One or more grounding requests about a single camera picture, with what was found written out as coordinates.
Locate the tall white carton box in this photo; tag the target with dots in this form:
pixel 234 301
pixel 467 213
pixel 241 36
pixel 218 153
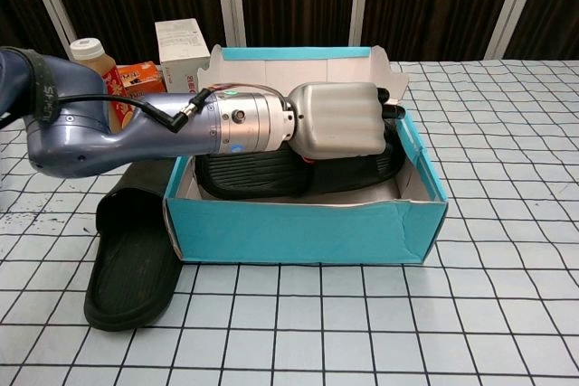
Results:
pixel 181 51

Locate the orange snack packet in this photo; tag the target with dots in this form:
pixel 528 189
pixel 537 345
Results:
pixel 140 78

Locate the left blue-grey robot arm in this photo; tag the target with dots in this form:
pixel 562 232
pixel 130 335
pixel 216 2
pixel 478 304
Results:
pixel 135 133

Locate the light blue shoe box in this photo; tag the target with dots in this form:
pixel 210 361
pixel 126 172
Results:
pixel 294 232

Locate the black rubber slipper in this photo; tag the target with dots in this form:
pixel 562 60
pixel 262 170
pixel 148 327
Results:
pixel 253 173
pixel 126 277

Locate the checked white tablecloth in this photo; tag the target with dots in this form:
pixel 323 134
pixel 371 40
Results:
pixel 362 322

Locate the brown tea bottle white cap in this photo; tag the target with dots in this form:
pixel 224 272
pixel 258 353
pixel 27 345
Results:
pixel 86 49

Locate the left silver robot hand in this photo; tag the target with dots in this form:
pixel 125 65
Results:
pixel 339 119

